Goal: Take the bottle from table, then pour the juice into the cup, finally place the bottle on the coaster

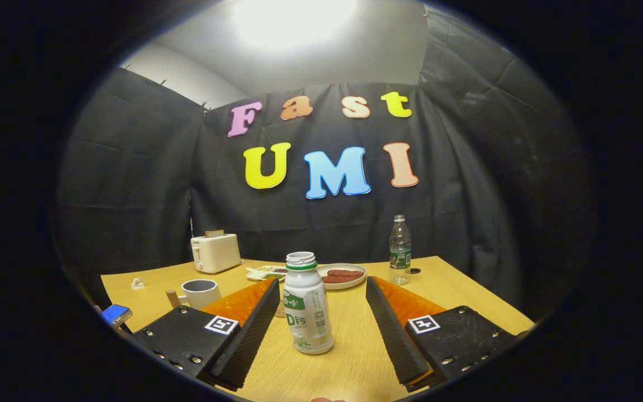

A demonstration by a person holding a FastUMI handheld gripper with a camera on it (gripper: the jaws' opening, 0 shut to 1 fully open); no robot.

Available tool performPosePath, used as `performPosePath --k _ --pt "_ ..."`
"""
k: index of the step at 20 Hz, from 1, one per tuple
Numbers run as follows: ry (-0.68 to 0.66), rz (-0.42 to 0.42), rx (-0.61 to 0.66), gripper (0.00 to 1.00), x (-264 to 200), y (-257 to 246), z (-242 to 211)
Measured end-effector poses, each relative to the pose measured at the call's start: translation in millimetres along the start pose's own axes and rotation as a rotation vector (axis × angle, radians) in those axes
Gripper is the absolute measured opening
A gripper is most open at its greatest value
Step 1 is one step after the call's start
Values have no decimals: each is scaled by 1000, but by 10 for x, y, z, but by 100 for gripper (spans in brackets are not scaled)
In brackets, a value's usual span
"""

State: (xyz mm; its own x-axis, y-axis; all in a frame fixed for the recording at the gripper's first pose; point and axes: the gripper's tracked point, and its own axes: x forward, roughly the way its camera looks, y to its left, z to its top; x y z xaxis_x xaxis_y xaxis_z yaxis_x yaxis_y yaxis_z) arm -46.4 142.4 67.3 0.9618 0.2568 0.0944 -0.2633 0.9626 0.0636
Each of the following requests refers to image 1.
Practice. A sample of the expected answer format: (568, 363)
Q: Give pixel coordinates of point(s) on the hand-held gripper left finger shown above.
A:
(249, 340)

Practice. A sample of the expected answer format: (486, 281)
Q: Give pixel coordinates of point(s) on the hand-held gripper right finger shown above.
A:
(394, 335)

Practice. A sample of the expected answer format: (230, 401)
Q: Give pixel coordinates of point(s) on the white juice bottle green label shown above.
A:
(307, 312)

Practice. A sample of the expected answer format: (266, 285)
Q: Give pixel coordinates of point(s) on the blue phone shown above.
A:
(116, 314)

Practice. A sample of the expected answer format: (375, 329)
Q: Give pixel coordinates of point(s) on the clear water bottle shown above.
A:
(400, 257)

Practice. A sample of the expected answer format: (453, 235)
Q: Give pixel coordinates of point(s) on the wooden table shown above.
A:
(349, 357)

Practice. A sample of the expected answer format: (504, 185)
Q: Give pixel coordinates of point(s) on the white round plate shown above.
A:
(349, 286)

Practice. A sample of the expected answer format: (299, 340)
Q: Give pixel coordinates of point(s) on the white divided dish with beans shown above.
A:
(260, 273)

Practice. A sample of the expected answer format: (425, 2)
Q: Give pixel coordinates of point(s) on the red sausage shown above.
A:
(335, 279)
(346, 273)

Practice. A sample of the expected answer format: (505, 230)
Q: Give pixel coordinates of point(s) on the white toaster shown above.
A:
(215, 254)

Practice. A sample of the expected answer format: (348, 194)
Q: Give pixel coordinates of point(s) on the toast slice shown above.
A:
(214, 233)

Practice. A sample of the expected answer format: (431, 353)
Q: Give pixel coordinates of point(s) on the black backdrop cloth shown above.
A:
(466, 195)

